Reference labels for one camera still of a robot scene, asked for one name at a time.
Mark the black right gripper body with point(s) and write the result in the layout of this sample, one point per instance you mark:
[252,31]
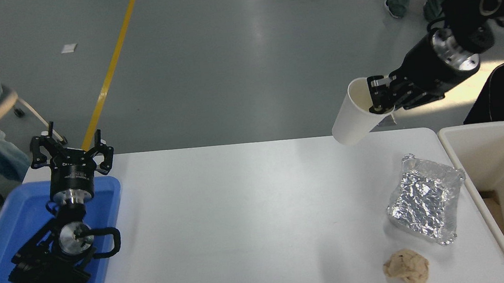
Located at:
[425,69]

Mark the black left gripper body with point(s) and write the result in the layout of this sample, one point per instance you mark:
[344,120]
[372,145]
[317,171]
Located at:
[72,175]

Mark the white paper cup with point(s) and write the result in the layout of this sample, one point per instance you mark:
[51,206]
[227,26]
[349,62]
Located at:
[352,122]

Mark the beige chair with castors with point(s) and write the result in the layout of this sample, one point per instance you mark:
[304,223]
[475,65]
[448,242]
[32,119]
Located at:
[3,103]

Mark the blue plastic tray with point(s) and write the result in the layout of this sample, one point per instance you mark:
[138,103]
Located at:
[14,220]

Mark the crumpled foil tray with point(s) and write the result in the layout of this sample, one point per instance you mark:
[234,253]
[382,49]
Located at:
[424,199]

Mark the white paper scrap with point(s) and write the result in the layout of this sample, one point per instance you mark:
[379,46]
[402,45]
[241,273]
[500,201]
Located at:
[69,48]

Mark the crumpled tan paper ball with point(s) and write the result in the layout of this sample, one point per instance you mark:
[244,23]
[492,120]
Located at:
[406,269]

